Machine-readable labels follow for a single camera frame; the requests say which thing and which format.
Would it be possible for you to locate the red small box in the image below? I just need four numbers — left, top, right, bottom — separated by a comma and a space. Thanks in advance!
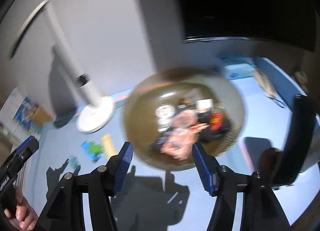
209, 112, 223, 131

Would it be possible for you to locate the stack of books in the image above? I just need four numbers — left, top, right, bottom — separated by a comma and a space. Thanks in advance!
1, 88, 42, 142

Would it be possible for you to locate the light blue textured mat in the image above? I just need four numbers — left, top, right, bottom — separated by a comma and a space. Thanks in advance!
24, 56, 320, 231

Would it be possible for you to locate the yellow rectangular block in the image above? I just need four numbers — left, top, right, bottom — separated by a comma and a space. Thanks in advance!
101, 134, 118, 159

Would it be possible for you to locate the blue utility knife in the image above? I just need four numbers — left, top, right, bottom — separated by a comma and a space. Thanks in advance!
81, 141, 101, 163

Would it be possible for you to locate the white desk lamp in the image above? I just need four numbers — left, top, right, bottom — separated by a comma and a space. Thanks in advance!
9, 0, 115, 134

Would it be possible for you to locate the amber glass bowl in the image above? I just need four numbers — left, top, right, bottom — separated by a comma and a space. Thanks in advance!
123, 67, 245, 171

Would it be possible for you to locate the black monitor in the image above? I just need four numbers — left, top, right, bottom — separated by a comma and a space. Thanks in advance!
177, 0, 319, 51

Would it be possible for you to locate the brown pen holder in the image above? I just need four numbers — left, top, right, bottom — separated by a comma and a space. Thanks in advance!
31, 106, 53, 128

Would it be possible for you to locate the green toy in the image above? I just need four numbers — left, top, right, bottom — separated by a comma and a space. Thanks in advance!
88, 141, 104, 156

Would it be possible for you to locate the white charger plug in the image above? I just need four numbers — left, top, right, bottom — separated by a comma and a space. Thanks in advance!
195, 99, 214, 113

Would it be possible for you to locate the person left hand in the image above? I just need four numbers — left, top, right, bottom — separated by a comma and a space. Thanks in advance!
4, 188, 39, 230

